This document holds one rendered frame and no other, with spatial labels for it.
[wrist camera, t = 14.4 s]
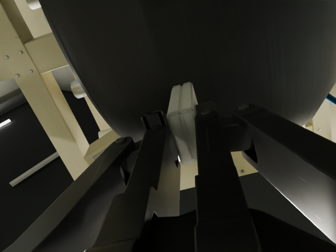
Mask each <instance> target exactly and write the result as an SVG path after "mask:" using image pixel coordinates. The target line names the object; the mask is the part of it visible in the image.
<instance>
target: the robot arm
mask: <svg viewBox="0 0 336 252"><path fill-rule="evenodd" d="M231 112H232V116H220V115H219V112H218V111H217V107H216V104H215V102H213V101H207V102H204V103H200V104H198V101H197V98H196V94H195V91H194V87H193V84H192V82H190V81H189V82H186V83H183V85H180V84H179V85H175V86H173V88H172V90H171V96H170V101H169V106H168V111H167V113H166V114H164V112H163V110H154V111H151V112H148V113H146V114H144V115H143V116H142V117H141V121H142V124H143V126H144V129H145V133H144V136H143V139H142V140H140V141H137V142H134V140H133V138H132V137H130V136H127V137H121V138H118V139H117V140H116V141H114V142H113V143H111V144H110V145H109V146H108V147H107V148H106V149H105V150H104V151H103V152H102V153H101V154H100V155H99V157H98V158H97V159H96V160H95V161H94V162H93V163H92V164H91V165H90V166H89V167H88V168H87V169H86V170H85V171H84V172H83V173H82V174H81V175H80V176H79V177H78V178H77V179H76V180H75V181H74V182H73V183H72V184H71V185H70V186H69V187H68V188H67V189H66V190H65V191H64V192H63V193H62V194H61V195H60V196H59V197H58V198H57V199H56V200H55V201H54V202H53V203H52V204H51V205H50V206H49V207H48V208H47V209H46V210H45V211H44V212H43V213H42V214H41V215H40V216H39V217H38V218H37V219H36V220H35V221H34V222H33V223H32V224H31V225H30V227H29V228H28V229H27V230H26V231H25V232H24V233H23V234H22V235H21V236H20V237H19V238H18V239H17V240H16V241H15V242H14V243H13V244H11V245H10V246H9V247H7V248H6V249H5V250H3V251H2V252H336V246H335V245H333V244H331V243H329V242H327V241H325V240H323V239H320V238H318V237H316V236H314V235H312V234H310V233H308V232H306V231H304V230H302V229H299V228H297V227H295V226H293V225H291V224H289V223H287V222H285V221H283V220H281V219H278V218H276V217H274V216H272V215H270V214H268V213H266V212H264V211H261V210H258V209H254V208H249V207H248V204H247V201H246V198H245V194H244V191H243V188H242V185H241V182H240V178H239V175H238V172H237V169H236V166H235V165H234V161H233V158H232V155H231V152H241V153H242V156H243V158H244V159H245V160H246V161H247V162H249V163H250V164H251V165H252V166H253V167H254V168H255V169H256V170H257V171H258V172H259V173H260V174H261V175H262V176H263V177H264V178H266V179H267V180H268V181H269V182H270V183H271V184H272V185H273V186H274V187H275V188H276V189H277V190H278V191H279V192H280V193H281V194H283V195H284V196H285V197H286V198H287V199H288V200H289V201H290V202H291V203H292V204H293V205H294V206H295V207H296V208H297V209H299V210H300V211H301V212H302V213H303V214H304V215H305V216H306V217H307V218H308V219H309V220H310V221H311V222H312V223H313V224H314V225H316V226H317V227H318V228H319V229H320V230H321V231H322V232H323V233H324V234H325V235H326V236H327V237H328V238H329V239H330V240H332V241H333V242H334V243H335V244H336V143H335V142H333V141H331V140H329V139H327V138H325V137H323V136H321V135H319V134H317V133H315V132H312V131H310V130H308V129H306V128H304V127H302V126H300V125H298V124H296V123H294V122H292V121H290V120H287V119H285V118H283V117H281V116H279V115H277V114H275V113H273V112H271V111H269V110H267V109H265V108H263V107H260V106H258V105H256V104H249V103H245V104H241V105H239V106H238V107H235V108H234V109H233V110H232V111H231ZM178 157H179V158H178ZM179 160H180V161H179ZM193 161H196V162H197V168H198V175H195V200H196V209H195V210H193V211H190V212H187V213H185V214H182V215H179V214H180V182H181V164H183V165H188V164H192V163H193ZM180 163H181V164H180Z"/></svg>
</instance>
